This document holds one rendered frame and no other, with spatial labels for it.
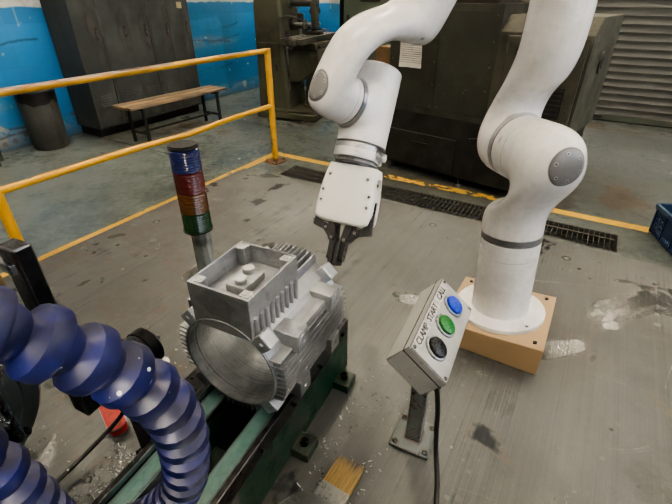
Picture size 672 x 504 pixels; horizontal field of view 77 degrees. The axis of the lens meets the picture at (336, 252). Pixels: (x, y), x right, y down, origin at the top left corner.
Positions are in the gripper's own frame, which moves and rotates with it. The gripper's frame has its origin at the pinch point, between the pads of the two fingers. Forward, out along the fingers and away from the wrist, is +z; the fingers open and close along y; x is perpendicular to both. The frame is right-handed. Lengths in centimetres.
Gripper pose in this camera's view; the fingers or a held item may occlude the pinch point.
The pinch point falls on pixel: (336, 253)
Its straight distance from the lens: 72.6
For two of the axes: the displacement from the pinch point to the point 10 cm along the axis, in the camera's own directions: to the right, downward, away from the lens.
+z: -2.2, 9.7, 0.7
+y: -9.0, -2.3, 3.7
